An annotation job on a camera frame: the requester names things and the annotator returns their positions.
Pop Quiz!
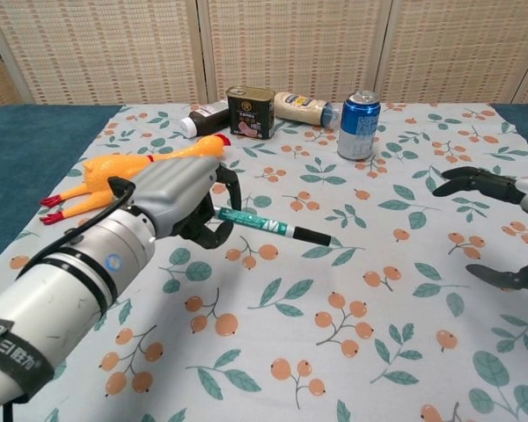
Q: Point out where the grey black left robot hand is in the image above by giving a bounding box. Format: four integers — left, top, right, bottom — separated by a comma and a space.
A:
129, 157, 242, 250

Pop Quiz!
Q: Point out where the grey black right robot hand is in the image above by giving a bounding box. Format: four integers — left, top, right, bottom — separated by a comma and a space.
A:
432, 165, 528, 292

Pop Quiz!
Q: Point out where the green white marker pen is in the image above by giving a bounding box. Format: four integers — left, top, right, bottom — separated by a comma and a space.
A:
214, 205, 297, 239

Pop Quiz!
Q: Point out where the black marker cap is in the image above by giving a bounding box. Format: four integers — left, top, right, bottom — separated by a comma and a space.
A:
291, 226, 333, 248

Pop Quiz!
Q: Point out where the brown sauce bottle white cap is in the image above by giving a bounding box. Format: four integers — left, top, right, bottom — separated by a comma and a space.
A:
179, 99, 231, 138

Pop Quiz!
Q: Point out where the beige mayonnaise bottle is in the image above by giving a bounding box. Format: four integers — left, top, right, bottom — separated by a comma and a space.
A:
274, 91, 341, 131

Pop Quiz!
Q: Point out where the yellow rubber chicken toy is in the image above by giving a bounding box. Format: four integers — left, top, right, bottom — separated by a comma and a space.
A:
40, 134, 231, 227

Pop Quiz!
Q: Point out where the dark luncheon meat tin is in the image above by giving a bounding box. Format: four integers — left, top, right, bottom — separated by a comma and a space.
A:
226, 85, 277, 141

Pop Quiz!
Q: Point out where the blue silver drink can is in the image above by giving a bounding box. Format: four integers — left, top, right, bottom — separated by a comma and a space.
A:
337, 90, 383, 161

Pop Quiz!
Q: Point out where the teal plush table cover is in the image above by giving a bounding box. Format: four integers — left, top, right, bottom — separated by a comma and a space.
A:
0, 103, 528, 274

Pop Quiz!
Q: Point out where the floral fruit print tablecloth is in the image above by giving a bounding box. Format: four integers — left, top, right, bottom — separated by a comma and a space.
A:
0, 103, 528, 422

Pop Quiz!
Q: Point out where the black printed arm strap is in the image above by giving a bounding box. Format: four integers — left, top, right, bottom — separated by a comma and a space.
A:
0, 318, 56, 404

